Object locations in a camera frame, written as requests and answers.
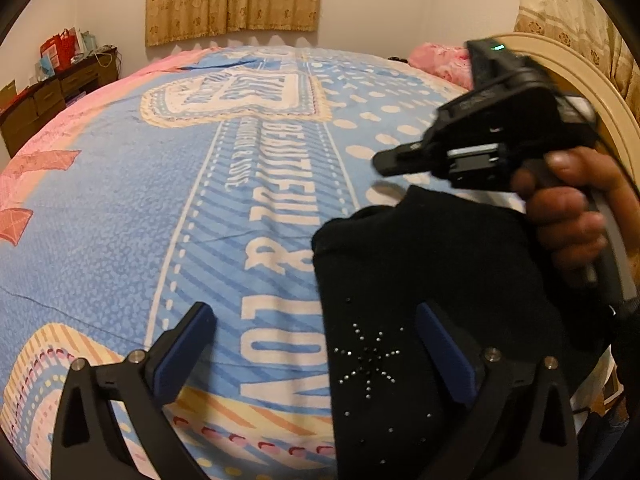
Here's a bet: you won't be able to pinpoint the pink pillow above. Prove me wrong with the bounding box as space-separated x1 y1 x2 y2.
409 42 473 91

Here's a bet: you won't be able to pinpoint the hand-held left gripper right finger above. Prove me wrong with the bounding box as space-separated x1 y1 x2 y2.
415 301 581 480

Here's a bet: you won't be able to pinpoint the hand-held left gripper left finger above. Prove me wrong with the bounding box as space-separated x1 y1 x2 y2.
50 301 217 480

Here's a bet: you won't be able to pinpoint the blue printed bed blanket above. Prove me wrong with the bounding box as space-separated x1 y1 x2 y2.
0 45 621 480

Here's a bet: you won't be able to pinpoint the person's right hand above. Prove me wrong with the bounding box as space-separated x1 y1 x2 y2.
512 146 632 286

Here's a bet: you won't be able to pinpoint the beige curtain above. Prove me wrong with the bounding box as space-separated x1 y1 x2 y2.
514 0 640 106
145 0 323 47

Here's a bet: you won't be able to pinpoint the cream arched headboard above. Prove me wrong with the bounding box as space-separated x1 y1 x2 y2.
492 32 640 221

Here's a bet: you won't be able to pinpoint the dark wooden dresser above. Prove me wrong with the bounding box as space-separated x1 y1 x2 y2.
0 47 121 158

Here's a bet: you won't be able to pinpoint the red gift bag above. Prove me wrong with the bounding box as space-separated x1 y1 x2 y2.
41 29 77 72

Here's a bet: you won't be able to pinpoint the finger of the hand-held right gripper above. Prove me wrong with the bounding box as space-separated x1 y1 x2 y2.
372 142 441 178

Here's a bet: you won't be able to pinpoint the black pants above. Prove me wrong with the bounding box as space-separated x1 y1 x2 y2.
311 185 616 480

